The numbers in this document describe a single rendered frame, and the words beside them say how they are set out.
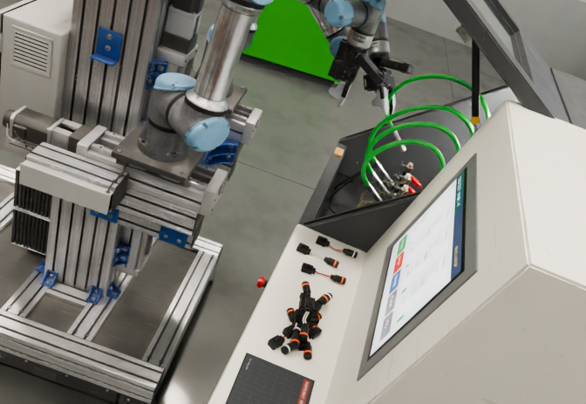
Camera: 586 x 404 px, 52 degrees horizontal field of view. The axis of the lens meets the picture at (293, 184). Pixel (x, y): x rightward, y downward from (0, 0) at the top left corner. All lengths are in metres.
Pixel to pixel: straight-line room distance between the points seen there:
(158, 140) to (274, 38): 3.59
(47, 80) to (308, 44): 3.51
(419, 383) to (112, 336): 1.49
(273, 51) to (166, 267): 3.02
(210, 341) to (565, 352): 1.89
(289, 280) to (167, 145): 0.52
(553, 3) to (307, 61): 4.18
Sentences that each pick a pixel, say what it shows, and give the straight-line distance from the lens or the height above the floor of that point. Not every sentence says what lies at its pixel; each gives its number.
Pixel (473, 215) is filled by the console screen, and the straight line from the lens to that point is 1.18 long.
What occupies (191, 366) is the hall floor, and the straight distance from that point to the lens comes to 2.57.
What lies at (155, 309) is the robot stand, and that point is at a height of 0.21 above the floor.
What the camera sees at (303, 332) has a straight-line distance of 1.38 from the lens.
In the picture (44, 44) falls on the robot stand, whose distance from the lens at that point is 1.93.
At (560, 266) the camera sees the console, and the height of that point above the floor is 1.55.
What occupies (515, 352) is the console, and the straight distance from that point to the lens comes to 1.00.
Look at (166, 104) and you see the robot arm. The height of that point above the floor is 1.22.
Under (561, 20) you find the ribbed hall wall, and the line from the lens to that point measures 8.66.
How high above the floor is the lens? 1.97
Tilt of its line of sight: 31 degrees down
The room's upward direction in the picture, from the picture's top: 20 degrees clockwise
